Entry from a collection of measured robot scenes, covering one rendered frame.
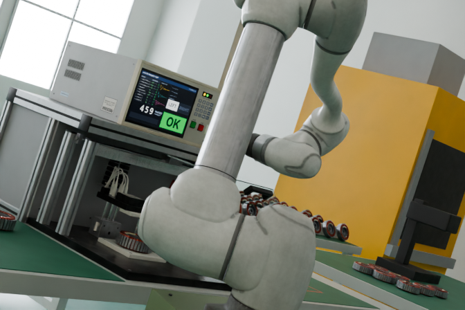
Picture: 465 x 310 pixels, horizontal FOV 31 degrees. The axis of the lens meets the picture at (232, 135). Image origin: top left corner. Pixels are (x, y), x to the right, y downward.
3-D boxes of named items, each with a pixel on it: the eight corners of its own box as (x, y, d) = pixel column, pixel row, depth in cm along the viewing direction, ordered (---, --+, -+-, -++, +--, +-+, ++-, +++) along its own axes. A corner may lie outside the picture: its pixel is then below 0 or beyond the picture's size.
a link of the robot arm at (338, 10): (360, 29, 212) (308, 12, 213) (382, -27, 199) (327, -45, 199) (350, 62, 203) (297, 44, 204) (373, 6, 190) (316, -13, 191)
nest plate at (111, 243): (165, 263, 248) (167, 259, 248) (129, 257, 237) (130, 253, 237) (133, 246, 258) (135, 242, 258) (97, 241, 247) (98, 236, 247)
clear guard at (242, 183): (280, 212, 268) (286, 194, 268) (232, 200, 251) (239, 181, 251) (210, 183, 290) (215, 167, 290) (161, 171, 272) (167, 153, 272)
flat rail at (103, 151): (228, 188, 286) (231, 180, 286) (89, 153, 240) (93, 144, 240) (225, 187, 287) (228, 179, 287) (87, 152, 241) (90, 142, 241)
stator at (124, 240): (158, 256, 249) (162, 243, 248) (131, 252, 240) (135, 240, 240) (133, 243, 256) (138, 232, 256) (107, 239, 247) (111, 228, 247)
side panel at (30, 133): (29, 223, 251) (62, 121, 251) (21, 222, 249) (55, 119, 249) (-18, 196, 270) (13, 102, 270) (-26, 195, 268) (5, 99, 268)
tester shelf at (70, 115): (238, 174, 289) (242, 160, 289) (86, 131, 238) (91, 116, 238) (156, 142, 318) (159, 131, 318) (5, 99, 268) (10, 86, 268)
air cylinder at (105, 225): (116, 240, 259) (122, 223, 259) (97, 237, 253) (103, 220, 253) (106, 235, 262) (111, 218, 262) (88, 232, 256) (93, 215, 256)
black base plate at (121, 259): (274, 295, 266) (276, 289, 266) (126, 279, 218) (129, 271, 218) (176, 248, 297) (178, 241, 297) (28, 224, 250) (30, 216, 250)
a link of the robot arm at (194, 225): (223, 279, 176) (124, 244, 177) (221, 285, 192) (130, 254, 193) (330, -36, 196) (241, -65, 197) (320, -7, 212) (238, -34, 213)
